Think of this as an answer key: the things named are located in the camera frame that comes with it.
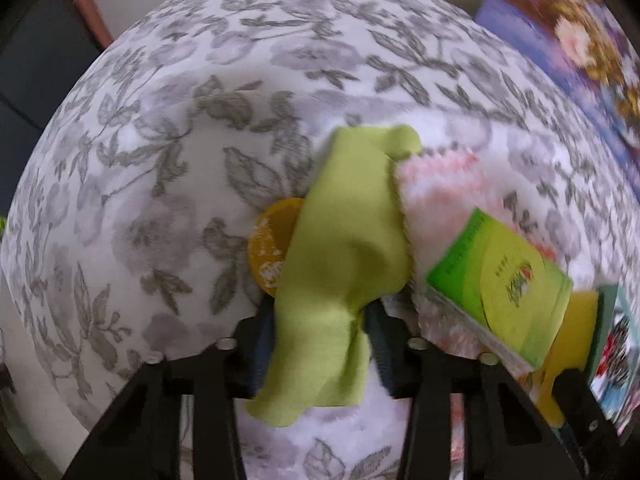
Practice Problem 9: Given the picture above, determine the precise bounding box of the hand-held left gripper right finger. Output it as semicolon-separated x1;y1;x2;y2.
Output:
365;305;583;480

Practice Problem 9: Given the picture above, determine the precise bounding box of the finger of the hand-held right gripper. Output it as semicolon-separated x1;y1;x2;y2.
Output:
552;367;621;463

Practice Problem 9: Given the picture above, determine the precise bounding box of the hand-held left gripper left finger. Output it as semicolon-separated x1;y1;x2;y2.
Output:
62;305;276;480

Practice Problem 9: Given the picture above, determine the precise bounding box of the teal cardboard tray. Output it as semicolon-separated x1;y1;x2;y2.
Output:
592;285;640;436

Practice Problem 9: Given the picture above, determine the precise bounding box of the green and yellow sponge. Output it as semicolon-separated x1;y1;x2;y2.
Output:
535;284;621;428

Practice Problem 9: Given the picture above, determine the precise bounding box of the leopard print scrunchie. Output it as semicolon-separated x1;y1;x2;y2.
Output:
612;317;640;361

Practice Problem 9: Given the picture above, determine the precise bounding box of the lime green cloth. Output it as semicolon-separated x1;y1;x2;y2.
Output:
243;125;423;428

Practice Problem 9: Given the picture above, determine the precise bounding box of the orange round lid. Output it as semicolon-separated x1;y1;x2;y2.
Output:
247;197;306;291

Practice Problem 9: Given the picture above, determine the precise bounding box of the green tissue pack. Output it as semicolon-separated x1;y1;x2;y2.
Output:
425;208;574;372

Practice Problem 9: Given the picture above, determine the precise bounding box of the pink striped fluffy towel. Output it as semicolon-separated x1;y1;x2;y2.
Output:
392;151;558;378

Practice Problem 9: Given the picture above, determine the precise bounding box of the floral painting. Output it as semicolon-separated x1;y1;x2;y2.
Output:
475;0;640;146

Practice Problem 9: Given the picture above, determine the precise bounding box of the dark furniture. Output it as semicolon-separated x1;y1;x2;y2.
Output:
0;0;113;161

